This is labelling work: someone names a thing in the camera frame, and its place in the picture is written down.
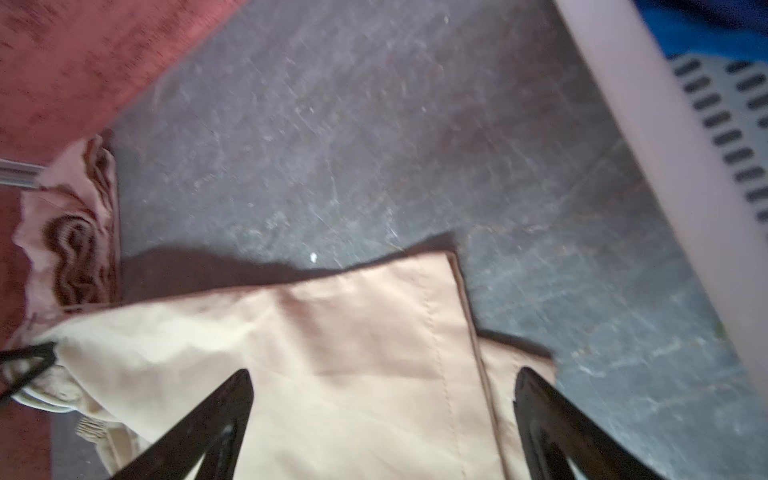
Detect beige shorts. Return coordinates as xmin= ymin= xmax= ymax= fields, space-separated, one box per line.
xmin=12 ymin=252 xmax=555 ymax=479

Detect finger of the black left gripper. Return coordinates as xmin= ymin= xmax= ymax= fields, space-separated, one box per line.
xmin=1 ymin=342 xmax=57 ymax=404

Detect pink shorts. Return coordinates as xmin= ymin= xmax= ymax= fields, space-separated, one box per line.
xmin=13 ymin=135 xmax=120 ymax=319

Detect white plastic basket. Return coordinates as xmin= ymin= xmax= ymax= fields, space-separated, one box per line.
xmin=557 ymin=1 xmax=767 ymax=394

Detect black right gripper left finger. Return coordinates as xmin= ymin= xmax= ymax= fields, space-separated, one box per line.
xmin=113 ymin=369 xmax=254 ymax=480

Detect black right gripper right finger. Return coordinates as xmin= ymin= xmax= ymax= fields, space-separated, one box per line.
xmin=513 ymin=367 xmax=661 ymax=479

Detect multicolour striped shorts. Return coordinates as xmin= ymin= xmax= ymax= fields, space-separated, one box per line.
xmin=635 ymin=0 xmax=767 ymax=61

